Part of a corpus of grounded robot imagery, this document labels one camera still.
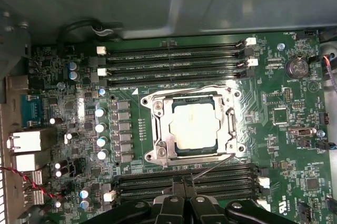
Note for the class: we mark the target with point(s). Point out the blue port connector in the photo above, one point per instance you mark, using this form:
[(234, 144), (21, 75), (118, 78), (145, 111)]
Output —
[(30, 110)]

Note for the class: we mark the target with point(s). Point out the metal socket cover frame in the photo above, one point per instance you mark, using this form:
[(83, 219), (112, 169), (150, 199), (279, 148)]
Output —
[(164, 126)]

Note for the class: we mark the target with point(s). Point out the silver USB port block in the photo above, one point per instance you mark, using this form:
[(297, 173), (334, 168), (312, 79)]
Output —
[(29, 162)]

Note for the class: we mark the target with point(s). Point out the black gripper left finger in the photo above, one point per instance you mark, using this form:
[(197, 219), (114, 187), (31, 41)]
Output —
[(171, 210)]

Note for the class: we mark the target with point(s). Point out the green motherboard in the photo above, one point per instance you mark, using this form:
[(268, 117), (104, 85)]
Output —
[(260, 139)]

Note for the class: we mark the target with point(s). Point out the silver CPU chip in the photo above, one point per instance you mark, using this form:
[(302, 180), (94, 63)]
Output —
[(196, 126)]

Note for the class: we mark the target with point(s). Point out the black PC case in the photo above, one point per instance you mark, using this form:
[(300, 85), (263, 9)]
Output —
[(158, 2)]

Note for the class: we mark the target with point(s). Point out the silver ethernet port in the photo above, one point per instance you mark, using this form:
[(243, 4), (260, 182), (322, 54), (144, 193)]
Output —
[(26, 141)]

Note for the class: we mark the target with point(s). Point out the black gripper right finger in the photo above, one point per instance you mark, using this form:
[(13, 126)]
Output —
[(202, 210)]

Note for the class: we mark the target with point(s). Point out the CPU socket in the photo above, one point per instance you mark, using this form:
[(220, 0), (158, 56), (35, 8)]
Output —
[(158, 105)]

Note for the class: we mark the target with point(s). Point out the black RAM slot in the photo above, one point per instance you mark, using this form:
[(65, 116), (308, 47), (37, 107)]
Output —
[(173, 69), (173, 48), (226, 174), (231, 194), (173, 59), (226, 185), (173, 79)]

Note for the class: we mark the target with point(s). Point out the silver coin battery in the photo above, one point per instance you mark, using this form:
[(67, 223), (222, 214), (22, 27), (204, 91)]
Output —
[(297, 67)]

